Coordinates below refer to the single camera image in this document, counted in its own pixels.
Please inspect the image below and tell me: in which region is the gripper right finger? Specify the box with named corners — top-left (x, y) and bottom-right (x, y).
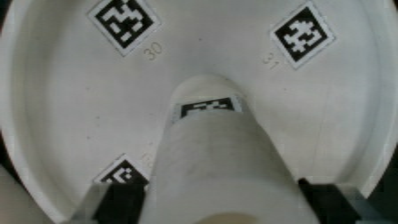
top-left (297, 178), bottom-right (386, 224)

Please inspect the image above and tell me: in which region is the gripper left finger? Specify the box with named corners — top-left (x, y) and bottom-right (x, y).
top-left (68, 183), bottom-right (148, 224)

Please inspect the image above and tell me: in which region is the white cylindrical table leg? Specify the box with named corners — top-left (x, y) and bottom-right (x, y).
top-left (139, 96), bottom-right (322, 224)

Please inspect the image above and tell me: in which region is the white round table top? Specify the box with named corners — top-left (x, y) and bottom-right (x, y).
top-left (0, 0), bottom-right (398, 224)

